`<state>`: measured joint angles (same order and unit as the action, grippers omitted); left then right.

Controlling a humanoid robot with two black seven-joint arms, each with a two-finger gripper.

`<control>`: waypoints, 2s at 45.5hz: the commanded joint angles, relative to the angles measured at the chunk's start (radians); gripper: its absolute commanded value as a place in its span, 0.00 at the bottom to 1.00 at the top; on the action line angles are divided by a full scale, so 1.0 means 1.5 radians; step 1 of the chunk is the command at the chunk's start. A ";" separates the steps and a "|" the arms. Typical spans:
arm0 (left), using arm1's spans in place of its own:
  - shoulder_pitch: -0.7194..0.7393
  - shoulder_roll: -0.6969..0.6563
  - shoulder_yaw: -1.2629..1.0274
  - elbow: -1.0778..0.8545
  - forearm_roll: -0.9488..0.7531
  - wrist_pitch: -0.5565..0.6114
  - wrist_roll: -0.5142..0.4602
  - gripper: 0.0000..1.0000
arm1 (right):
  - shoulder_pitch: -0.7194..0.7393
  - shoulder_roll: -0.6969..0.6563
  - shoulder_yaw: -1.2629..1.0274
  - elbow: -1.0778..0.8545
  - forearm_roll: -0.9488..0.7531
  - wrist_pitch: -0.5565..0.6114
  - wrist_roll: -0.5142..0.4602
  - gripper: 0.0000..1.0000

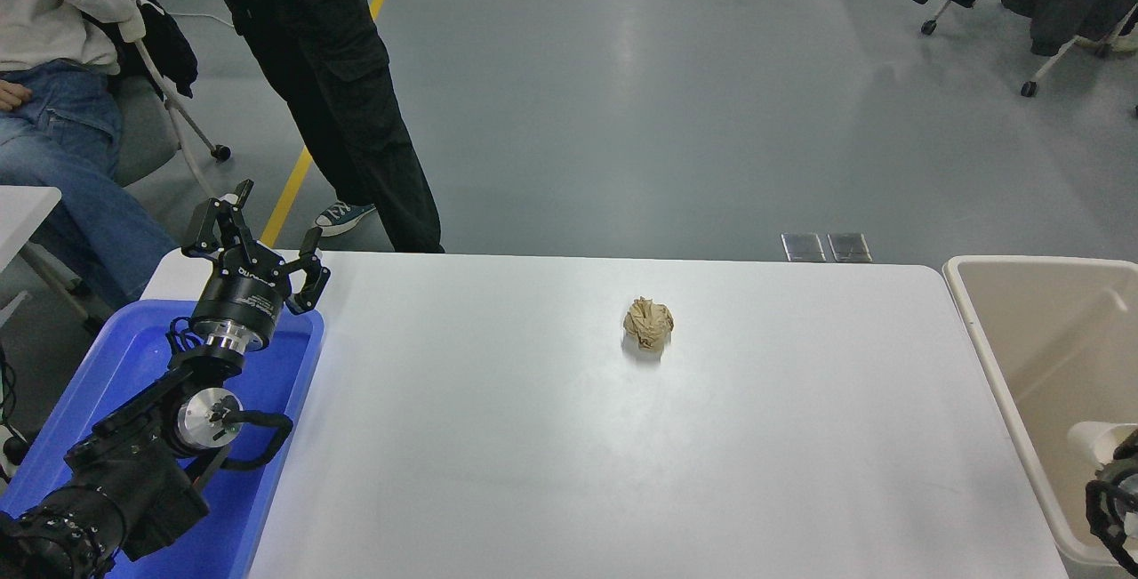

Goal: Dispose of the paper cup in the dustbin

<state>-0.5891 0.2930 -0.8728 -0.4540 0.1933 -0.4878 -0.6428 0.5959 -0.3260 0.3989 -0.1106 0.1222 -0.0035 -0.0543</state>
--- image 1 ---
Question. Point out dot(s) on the white paper cup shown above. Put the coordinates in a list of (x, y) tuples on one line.
[(1095, 441)]

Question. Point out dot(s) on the seated person's hand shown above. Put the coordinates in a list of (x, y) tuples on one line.
[(12, 96)]

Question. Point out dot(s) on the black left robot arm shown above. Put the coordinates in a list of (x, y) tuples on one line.
[(133, 472)]

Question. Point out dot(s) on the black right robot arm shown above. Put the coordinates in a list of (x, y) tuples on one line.
[(1095, 508)]

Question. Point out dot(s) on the white wheeled rack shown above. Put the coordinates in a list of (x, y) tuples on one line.
[(1029, 89)]

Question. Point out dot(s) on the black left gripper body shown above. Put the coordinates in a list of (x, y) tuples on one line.
[(238, 294)]

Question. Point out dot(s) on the black jacket on chair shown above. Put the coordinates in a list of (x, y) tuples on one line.
[(164, 45)]

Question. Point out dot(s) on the standing person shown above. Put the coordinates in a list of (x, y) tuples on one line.
[(338, 99)]

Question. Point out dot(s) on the crumpled tan paper ball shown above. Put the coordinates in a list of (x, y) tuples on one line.
[(648, 323)]

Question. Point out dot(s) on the blue plastic tray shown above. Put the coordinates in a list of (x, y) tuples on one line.
[(286, 365)]

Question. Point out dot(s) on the large pale plastic bin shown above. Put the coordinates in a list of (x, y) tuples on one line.
[(1040, 339)]

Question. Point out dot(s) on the metal floor plate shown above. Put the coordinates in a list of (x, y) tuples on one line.
[(803, 247), (849, 247)]

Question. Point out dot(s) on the small white side table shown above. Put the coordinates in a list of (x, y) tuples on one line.
[(22, 210)]

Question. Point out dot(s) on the grey wheeled chair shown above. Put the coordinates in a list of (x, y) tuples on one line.
[(147, 130)]

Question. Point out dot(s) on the seated person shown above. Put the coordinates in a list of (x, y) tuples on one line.
[(53, 19)]

